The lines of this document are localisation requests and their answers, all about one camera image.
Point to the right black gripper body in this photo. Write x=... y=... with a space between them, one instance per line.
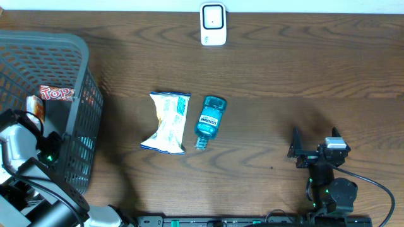
x=306 y=160

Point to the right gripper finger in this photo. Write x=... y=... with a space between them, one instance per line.
x=295 y=148
x=335 y=133

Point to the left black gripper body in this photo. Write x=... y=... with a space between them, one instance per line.
x=48 y=145

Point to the teal mouthwash bottle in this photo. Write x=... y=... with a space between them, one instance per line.
x=208 y=124

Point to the cream snack bag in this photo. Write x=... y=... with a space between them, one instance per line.
x=171 y=110

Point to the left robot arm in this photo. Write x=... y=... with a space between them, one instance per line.
x=43 y=177

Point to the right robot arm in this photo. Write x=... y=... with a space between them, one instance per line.
x=330 y=195

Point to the white barcode scanner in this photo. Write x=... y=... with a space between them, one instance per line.
x=213 y=24

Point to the small orange snack packet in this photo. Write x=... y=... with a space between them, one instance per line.
x=35 y=109

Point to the red Top candy bar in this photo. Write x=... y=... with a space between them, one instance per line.
x=54 y=93

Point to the grey plastic basket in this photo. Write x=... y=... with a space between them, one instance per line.
x=32 y=59

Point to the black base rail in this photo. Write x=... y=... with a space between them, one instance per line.
x=159 y=221

